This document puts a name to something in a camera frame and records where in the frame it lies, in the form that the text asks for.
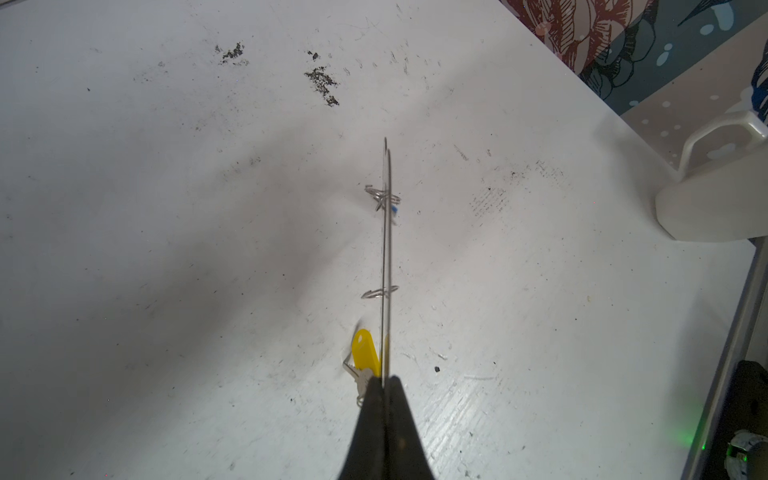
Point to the silver metal keyring carabiner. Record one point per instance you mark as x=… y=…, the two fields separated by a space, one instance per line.
x=388 y=203

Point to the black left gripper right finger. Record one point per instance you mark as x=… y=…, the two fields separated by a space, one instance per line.
x=405 y=458

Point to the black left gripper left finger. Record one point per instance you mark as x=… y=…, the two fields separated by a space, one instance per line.
x=366 y=456

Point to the white ceramic mug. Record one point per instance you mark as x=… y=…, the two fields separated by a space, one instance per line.
x=722 y=200

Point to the yellow capped key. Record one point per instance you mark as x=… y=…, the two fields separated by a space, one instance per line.
x=362 y=362

